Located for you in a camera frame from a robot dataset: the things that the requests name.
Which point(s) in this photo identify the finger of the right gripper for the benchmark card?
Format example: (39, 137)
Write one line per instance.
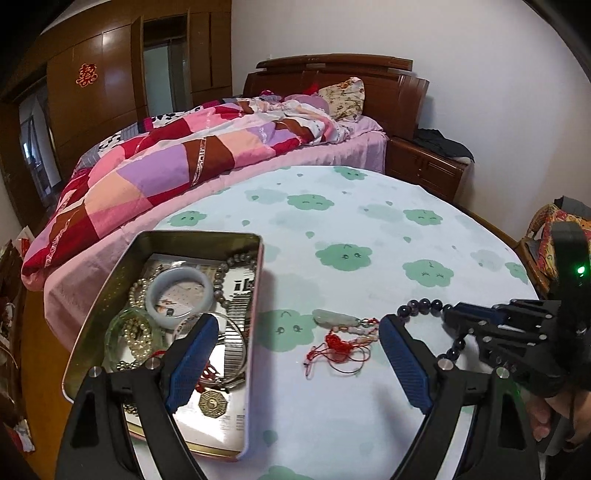
(469, 312)
(490, 340)

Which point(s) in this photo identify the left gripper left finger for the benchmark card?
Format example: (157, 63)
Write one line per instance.
(164, 385)

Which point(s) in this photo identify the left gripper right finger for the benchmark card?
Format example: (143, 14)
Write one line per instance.
(434, 385)

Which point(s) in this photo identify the green jade bangle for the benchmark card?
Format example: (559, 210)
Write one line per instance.
(131, 338)

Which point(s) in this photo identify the pink metal tin box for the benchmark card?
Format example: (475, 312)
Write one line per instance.
(233, 262)

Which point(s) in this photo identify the red cord bagua charm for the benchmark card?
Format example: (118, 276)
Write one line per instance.
(210, 387)

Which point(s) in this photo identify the metal watch band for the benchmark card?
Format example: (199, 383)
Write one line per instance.
(236, 333)

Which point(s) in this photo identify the pale blue jade bangle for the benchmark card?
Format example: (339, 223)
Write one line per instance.
(177, 294)

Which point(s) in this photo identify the colourful floral chair cushion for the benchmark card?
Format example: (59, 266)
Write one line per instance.
(536, 250)

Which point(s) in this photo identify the pink bed sheet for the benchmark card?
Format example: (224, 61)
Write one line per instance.
(70, 291)

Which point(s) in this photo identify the white green cloud tablecloth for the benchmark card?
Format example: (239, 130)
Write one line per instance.
(353, 242)

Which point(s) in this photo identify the cluttered wooden side cabinet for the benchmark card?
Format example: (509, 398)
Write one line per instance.
(12, 403)

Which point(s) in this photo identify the wooden nightstand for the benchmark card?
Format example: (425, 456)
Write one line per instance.
(439, 175)

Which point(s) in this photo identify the black clothing on nightstand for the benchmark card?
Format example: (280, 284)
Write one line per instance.
(434, 141)

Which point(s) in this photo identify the floral pillow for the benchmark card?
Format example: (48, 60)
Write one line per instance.
(345, 99)

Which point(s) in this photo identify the patchwork pink quilt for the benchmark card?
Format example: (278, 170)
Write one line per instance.
(163, 162)

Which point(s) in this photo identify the red double happiness sticker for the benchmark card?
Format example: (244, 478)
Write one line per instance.
(87, 75)

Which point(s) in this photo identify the brown wooden wardrobe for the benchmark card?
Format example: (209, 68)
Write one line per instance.
(152, 57)

